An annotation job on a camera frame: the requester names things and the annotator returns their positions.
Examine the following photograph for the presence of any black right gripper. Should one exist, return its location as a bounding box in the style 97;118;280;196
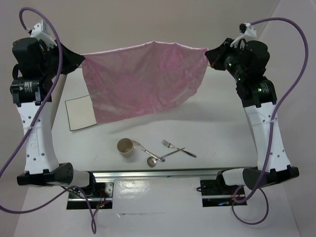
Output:
206;37;247;80

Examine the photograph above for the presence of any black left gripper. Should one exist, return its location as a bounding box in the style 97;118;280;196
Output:
40;39;84;79

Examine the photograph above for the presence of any pink rose satin cloth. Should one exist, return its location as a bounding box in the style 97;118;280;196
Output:
82;41;208;123

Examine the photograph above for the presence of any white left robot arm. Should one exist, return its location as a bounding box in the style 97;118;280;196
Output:
10;21;97;197

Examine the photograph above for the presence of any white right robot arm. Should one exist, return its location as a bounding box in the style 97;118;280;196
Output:
205;23;299;194

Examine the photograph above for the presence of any white square plate, black rim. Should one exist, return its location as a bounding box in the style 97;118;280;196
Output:
65;95;97;131

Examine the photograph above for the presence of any silver fork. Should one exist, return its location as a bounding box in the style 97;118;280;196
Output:
162;140;197;158

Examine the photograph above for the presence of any beige paper cup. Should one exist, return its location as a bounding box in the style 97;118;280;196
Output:
117;138;134;158

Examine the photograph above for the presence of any silver table knife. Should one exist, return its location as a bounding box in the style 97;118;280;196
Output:
132;140;165;162

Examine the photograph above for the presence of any silver spoon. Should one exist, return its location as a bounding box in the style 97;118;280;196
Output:
145;148;185;167

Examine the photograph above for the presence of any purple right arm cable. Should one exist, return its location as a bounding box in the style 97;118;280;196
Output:
231;17;309;225

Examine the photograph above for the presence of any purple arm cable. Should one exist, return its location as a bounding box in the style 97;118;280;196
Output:
0;6;98;234
231;17;309;225

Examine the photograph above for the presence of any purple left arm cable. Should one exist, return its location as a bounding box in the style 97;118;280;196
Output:
0;6;98;234

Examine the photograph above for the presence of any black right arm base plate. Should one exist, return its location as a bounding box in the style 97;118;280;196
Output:
196;180;238;207

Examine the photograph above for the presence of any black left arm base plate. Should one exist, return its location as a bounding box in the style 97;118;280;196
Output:
66;181;114;210

